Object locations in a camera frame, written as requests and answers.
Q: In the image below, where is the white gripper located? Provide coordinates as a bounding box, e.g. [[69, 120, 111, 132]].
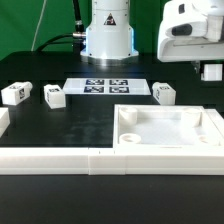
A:
[[157, 0, 224, 74]]

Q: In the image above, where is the white square tabletop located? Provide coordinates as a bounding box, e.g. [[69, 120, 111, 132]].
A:
[[113, 105, 224, 148]]

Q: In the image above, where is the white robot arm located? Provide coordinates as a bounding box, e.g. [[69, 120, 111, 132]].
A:
[[80, 0, 224, 66]]

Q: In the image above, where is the white U-shaped fence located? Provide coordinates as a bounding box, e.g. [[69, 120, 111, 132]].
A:
[[0, 107, 224, 176]]

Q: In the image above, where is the white marker sheet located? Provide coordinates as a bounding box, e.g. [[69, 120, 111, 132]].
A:
[[63, 78, 151, 95]]

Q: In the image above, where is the black cable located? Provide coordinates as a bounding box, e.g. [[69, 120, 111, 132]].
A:
[[35, 0, 88, 54]]

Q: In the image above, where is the white cable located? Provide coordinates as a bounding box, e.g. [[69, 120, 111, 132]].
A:
[[30, 0, 48, 52]]

